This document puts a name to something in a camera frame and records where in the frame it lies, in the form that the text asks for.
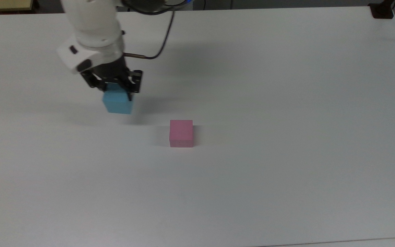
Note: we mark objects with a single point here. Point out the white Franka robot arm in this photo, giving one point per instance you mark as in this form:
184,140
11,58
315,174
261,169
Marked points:
93,24

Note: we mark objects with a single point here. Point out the yellow wooden board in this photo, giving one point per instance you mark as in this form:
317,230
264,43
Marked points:
2,4

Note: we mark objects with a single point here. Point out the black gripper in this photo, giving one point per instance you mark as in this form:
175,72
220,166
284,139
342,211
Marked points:
110,70

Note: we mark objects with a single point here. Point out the pink foam cube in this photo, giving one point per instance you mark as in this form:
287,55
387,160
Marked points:
181,133

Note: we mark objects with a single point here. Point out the black stand base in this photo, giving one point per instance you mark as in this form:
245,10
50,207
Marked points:
382,10

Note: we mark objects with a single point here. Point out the blue foam cube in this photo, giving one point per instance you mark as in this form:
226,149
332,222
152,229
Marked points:
117,103

